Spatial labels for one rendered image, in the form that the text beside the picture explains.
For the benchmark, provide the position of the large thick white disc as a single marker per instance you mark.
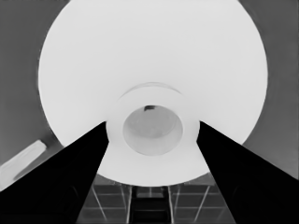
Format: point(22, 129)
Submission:
point(124, 46)

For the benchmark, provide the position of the small white T-shaped piece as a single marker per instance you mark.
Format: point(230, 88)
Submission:
point(21, 163)

